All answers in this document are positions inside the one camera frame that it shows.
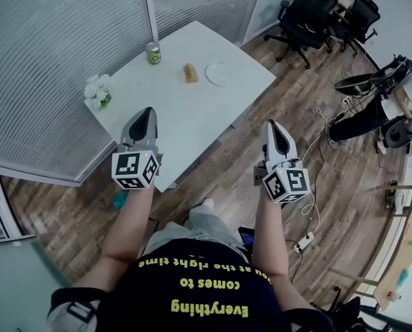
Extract light wooden desk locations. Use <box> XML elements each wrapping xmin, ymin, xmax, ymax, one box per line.
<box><xmin>330</xmin><ymin>173</ymin><xmax>412</xmax><ymax>313</ymax></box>

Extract teal cloth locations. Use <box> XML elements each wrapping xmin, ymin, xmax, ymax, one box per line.
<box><xmin>112</xmin><ymin>191</ymin><xmax>129</xmax><ymax>209</ymax></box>

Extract person's grey trousers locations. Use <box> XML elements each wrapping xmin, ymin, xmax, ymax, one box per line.
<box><xmin>146</xmin><ymin>197</ymin><xmax>243</xmax><ymax>255</ymax></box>

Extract white flower bouquet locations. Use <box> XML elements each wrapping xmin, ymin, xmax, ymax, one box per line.
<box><xmin>83</xmin><ymin>73</ymin><xmax>112</xmax><ymax>111</ymax></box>

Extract white round plate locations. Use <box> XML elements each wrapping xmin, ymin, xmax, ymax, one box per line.
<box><xmin>204</xmin><ymin>62</ymin><xmax>235</xmax><ymax>87</ymax></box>

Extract green drink can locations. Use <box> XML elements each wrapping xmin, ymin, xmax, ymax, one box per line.
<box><xmin>145</xmin><ymin>41</ymin><xmax>162</xmax><ymax>65</ymax></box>

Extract person's black printed shirt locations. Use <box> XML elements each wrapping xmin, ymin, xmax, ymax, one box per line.
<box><xmin>49</xmin><ymin>239</ymin><xmax>333</xmax><ymax>332</ymax></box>

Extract grey shoulder strap with buckle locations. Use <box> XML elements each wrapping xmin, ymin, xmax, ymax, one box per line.
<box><xmin>49</xmin><ymin>299</ymin><xmax>98</xmax><ymax>332</ymax></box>

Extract person's left forearm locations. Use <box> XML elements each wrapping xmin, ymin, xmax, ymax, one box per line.
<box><xmin>100</xmin><ymin>185</ymin><xmax>155</xmax><ymax>273</ymax></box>

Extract white floor cable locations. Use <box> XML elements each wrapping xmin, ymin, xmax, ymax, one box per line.
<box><xmin>299</xmin><ymin>106</ymin><xmax>331</xmax><ymax>241</ymax></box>

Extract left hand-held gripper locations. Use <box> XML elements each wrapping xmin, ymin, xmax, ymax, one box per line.
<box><xmin>111</xmin><ymin>107</ymin><xmax>165</xmax><ymax>191</ymax></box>

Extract tan fuzzy brush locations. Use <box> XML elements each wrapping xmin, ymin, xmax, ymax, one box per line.
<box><xmin>183</xmin><ymin>63</ymin><xmax>199</xmax><ymax>83</ymax></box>

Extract frosted glass door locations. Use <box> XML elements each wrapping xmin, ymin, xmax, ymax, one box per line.
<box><xmin>0</xmin><ymin>235</ymin><xmax>73</xmax><ymax>332</ymax></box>

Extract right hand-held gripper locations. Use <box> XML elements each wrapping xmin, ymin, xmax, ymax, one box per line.
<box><xmin>254</xmin><ymin>120</ymin><xmax>312</xmax><ymax>206</ymax></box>

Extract person's right forearm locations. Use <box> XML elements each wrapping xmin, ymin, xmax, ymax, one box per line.
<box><xmin>252</xmin><ymin>190</ymin><xmax>292</xmax><ymax>276</ymax></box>

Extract white square table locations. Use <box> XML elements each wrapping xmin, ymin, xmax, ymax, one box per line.
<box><xmin>83</xmin><ymin>21</ymin><xmax>278</xmax><ymax>194</ymax></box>

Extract black mesh office chair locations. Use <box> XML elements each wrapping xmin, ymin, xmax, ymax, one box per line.
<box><xmin>332</xmin><ymin>285</ymin><xmax>378</xmax><ymax>332</ymax></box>
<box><xmin>337</xmin><ymin>0</ymin><xmax>382</xmax><ymax>54</ymax></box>
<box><xmin>263</xmin><ymin>0</ymin><xmax>339</xmax><ymax>71</ymax></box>

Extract black phone with blue screen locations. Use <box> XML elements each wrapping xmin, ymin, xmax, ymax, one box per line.
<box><xmin>238</xmin><ymin>226</ymin><xmax>256</xmax><ymax>254</ymax></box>

